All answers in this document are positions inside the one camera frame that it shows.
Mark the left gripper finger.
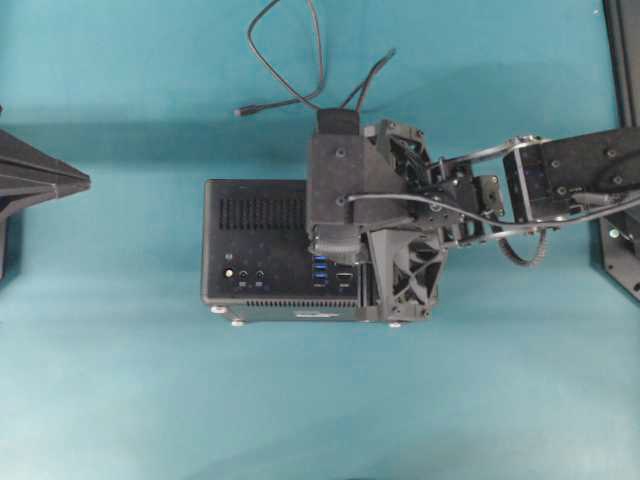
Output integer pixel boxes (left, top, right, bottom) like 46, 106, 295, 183
1, 182, 91, 220
1, 130, 91, 193

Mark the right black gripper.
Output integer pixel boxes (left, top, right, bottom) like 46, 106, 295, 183
309, 120, 500, 320

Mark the black USB cable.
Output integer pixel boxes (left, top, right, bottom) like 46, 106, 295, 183
234, 0, 397, 120

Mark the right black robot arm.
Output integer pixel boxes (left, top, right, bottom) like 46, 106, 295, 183
306, 120, 639, 325

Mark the black mini PC box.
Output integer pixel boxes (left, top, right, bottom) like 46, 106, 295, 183
201, 178, 440, 330

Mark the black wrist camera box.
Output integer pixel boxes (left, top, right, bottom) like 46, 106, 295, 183
306, 108, 409, 236

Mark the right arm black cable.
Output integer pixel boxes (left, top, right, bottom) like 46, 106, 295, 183
344, 187, 640, 269

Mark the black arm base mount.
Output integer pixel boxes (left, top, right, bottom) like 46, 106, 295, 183
599, 207, 640, 302

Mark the black aluminium frame rail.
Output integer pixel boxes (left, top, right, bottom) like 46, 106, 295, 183
603, 0, 640, 127

